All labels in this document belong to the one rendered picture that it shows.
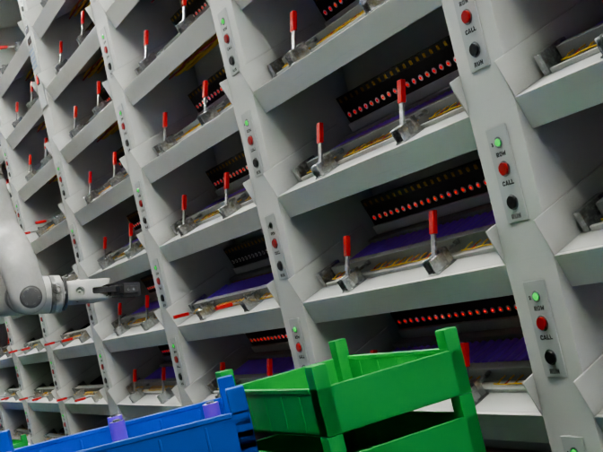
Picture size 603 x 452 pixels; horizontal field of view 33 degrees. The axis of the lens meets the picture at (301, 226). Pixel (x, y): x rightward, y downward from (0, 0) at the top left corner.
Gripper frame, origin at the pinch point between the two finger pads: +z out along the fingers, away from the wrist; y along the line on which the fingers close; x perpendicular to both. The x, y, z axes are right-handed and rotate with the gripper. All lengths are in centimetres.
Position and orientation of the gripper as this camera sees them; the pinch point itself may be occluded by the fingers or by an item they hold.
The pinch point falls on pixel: (128, 290)
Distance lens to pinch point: 238.5
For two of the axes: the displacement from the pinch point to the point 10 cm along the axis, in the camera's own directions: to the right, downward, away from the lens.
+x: 0.9, 9.9, -1.2
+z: 9.0, -0.3, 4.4
